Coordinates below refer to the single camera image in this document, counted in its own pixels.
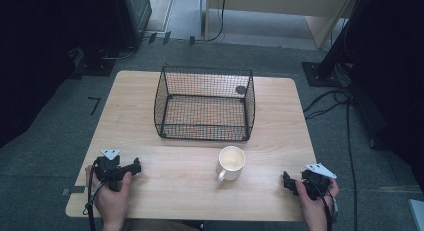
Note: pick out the black tape strip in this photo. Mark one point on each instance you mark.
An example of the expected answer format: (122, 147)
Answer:
(152, 37)
(192, 40)
(166, 38)

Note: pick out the black flat stand base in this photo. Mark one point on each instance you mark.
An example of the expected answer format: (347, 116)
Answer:
(95, 66)

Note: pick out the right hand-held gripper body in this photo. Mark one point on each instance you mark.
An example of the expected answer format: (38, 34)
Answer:
(316, 184)

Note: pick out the person's left hand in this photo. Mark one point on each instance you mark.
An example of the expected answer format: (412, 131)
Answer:
(111, 199)

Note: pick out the beige wooden cabinet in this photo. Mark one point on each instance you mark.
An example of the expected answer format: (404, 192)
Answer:
(280, 4)

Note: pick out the white cup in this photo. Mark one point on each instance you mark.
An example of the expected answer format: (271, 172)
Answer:
(230, 164)

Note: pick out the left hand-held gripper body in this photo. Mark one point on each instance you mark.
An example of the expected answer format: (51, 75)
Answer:
(109, 167)

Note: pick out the dark cabinet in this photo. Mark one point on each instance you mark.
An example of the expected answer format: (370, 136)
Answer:
(133, 14)

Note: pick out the dark tape tab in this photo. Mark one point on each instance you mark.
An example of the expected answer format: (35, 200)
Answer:
(74, 190)

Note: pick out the white flat object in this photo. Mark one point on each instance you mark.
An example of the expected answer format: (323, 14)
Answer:
(418, 216)

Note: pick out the person's right hand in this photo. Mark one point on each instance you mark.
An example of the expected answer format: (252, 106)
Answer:
(315, 211)

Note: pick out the black stand with base plate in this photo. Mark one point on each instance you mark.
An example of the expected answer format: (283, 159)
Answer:
(328, 71)

